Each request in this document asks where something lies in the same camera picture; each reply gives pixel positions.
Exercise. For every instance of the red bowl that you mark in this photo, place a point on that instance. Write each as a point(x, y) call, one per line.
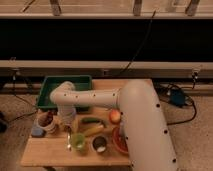
point(118, 142)

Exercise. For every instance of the yellow banana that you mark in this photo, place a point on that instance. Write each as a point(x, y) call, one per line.
point(87, 129)

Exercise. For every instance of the blue power box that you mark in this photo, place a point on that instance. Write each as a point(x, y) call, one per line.
point(177, 98)

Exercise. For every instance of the red yellow apple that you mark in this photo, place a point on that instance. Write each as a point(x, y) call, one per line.
point(114, 116)

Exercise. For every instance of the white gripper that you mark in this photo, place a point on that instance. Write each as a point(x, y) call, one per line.
point(67, 114)

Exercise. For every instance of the green plastic cup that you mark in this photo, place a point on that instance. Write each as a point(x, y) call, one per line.
point(78, 141)

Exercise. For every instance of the small metal cup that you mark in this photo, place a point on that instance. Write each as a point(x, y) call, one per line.
point(99, 144)

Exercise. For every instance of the green cucumber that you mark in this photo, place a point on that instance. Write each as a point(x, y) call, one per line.
point(87, 120)

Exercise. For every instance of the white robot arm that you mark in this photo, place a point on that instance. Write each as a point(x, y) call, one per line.
point(148, 140)

